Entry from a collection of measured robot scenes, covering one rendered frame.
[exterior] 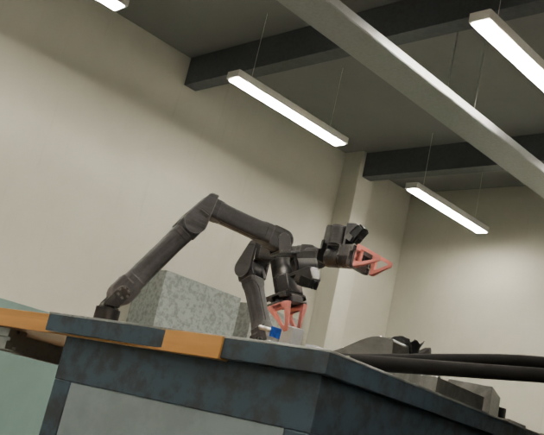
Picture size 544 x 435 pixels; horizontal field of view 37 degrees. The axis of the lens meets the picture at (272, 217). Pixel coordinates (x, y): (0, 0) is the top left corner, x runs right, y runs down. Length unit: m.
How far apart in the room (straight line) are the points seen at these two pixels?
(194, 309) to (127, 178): 1.46
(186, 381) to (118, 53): 7.11
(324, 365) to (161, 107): 7.46
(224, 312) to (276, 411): 7.05
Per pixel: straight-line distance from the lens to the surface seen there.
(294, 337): 2.19
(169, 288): 7.92
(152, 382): 1.52
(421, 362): 1.62
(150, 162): 8.48
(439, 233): 11.12
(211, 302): 8.26
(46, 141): 7.87
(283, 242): 2.23
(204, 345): 1.43
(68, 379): 1.69
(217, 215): 2.19
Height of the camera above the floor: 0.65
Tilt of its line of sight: 15 degrees up
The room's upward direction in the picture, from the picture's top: 13 degrees clockwise
